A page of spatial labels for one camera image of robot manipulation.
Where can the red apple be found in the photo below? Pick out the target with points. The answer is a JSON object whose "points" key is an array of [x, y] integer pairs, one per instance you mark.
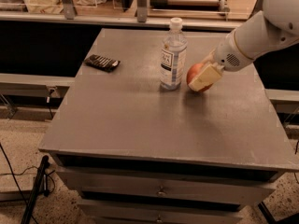
{"points": [[194, 70]]}

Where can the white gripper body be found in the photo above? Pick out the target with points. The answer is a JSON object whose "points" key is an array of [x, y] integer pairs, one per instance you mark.
{"points": [[228, 55]]}

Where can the grey metal rail frame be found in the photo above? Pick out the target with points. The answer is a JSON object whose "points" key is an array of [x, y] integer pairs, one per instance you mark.
{"points": [[222, 15]]}

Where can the clear plastic water bottle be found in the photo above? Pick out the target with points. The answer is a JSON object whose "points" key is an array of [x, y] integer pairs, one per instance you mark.
{"points": [[173, 56]]}

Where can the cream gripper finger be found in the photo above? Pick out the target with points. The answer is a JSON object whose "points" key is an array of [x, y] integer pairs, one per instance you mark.
{"points": [[209, 58], [210, 74]]}

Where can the grey drawer cabinet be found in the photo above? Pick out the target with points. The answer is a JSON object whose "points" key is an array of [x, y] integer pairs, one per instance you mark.
{"points": [[125, 120]]}

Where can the dark snack bar packet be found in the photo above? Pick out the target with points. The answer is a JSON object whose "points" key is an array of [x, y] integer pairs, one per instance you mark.
{"points": [[101, 63]]}

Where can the upper grey drawer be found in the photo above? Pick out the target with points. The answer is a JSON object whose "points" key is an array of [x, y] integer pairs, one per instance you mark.
{"points": [[172, 187]]}

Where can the black tripod leg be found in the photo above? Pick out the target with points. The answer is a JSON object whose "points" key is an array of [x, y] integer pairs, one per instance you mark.
{"points": [[30, 205]]}

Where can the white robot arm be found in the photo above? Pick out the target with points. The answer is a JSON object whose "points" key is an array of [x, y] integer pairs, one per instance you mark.
{"points": [[274, 27]]}

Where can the grey drawer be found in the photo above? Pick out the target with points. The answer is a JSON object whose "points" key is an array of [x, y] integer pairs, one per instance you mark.
{"points": [[172, 187], [104, 212]]}

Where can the lower grey drawer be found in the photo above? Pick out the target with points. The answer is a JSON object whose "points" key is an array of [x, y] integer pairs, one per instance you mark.
{"points": [[104, 212]]}

